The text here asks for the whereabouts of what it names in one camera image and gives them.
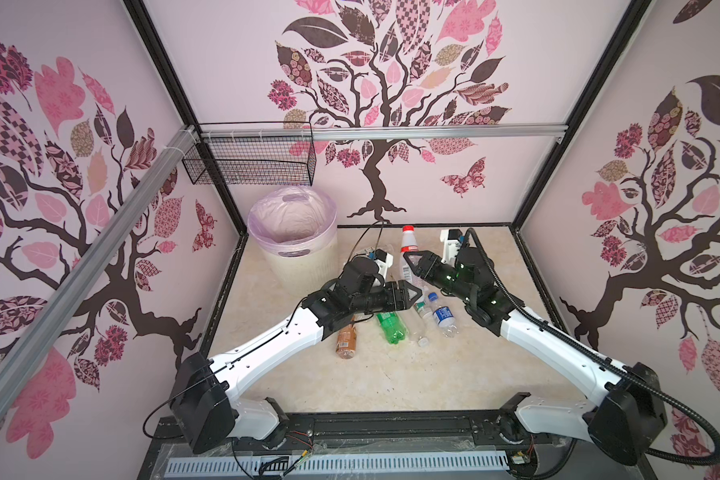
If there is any white slotted cable duct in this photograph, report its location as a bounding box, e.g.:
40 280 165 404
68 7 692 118
162 451 509 479

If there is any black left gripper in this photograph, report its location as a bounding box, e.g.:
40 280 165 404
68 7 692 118
351 279 421 314

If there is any aluminium rail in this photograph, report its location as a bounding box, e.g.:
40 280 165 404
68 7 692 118
201 123 568 141
0 125 198 420

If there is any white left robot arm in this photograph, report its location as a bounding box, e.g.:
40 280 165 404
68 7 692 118
169 280 422 454

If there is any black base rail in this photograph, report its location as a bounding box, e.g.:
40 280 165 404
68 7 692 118
137 410 655 479

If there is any aluminium back rail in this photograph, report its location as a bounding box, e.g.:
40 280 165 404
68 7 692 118
201 123 568 141

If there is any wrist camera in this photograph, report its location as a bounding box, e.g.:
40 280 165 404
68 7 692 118
366 248 394 280
440 228 464 266

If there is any pink bin liner bag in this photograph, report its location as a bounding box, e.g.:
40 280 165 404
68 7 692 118
247 186 338 257

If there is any cream ribbed waste bin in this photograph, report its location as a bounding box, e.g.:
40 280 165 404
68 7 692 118
261 232 339 297

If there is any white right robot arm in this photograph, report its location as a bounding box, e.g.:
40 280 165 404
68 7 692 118
403 247 667 466

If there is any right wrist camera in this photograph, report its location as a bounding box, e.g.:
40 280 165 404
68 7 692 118
440 228 464 266

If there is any green soda bottle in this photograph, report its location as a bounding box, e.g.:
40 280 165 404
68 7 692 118
376 312 407 345

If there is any blue cap water bottle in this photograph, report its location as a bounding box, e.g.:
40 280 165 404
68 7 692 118
427 292 458 338

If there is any aluminium left rail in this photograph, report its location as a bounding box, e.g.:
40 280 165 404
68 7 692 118
0 125 198 420

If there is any clear bottle green red label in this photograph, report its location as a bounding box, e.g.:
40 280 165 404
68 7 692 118
414 301 434 324

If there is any black wire mesh basket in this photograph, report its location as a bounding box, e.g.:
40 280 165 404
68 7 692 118
182 120 317 186

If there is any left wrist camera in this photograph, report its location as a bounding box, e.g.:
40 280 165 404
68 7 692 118
366 248 394 280

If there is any red cap clear bottle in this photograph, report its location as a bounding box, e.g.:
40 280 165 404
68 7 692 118
400 225 418 285

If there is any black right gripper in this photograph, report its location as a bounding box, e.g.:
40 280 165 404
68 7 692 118
403 251 474 307

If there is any brown Nescafe bottle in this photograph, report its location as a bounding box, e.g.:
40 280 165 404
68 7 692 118
336 324 357 360

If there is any tall frosted clear bottle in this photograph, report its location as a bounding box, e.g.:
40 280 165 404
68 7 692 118
401 309 429 348

